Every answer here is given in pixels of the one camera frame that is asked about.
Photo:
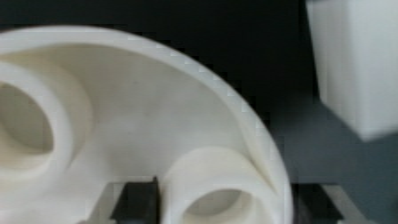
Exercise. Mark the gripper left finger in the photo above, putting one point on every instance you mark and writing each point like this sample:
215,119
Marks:
128,204

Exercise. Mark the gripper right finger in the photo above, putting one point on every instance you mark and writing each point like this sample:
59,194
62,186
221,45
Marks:
324,205

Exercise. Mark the white round stool seat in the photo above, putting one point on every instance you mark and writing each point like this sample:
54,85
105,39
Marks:
118,113

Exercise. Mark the white stool leg with tag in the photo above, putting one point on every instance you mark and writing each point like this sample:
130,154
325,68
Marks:
354,34

